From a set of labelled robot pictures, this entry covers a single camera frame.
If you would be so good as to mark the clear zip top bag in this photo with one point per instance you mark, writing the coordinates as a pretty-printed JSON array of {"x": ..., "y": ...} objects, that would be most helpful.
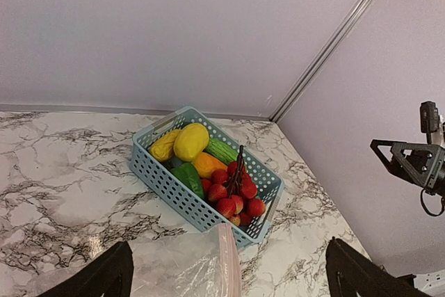
[{"x": 194, "y": 264}]

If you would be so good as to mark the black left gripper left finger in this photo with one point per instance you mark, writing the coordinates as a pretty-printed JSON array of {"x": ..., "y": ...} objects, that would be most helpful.
[{"x": 110, "y": 274}]

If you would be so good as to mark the right aluminium corner post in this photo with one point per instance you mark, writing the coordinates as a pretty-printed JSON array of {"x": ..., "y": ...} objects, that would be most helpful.
[{"x": 313, "y": 69}]

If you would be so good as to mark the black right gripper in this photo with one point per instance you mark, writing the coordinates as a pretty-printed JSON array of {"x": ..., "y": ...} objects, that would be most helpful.
[{"x": 416, "y": 163}]

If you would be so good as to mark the green fake leafy vegetable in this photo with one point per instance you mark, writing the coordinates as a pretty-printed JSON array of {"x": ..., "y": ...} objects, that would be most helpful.
[{"x": 188, "y": 175}]

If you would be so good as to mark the light blue perforated plastic basket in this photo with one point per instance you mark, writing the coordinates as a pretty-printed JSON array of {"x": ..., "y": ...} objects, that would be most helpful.
[{"x": 157, "y": 176}]

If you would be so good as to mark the small yellow fake corn cob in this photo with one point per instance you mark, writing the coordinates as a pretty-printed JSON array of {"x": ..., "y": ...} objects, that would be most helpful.
[{"x": 163, "y": 149}]

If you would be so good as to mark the green fake bitter gourd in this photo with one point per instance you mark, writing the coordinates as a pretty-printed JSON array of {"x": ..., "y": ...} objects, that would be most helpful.
[{"x": 222, "y": 151}]

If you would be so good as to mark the red fake grape bunch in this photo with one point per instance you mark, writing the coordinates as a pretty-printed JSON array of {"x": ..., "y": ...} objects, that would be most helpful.
[{"x": 233, "y": 193}]

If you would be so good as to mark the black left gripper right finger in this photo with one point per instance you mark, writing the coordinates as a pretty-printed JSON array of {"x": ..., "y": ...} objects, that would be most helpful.
[{"x": 349, "y": 273}]

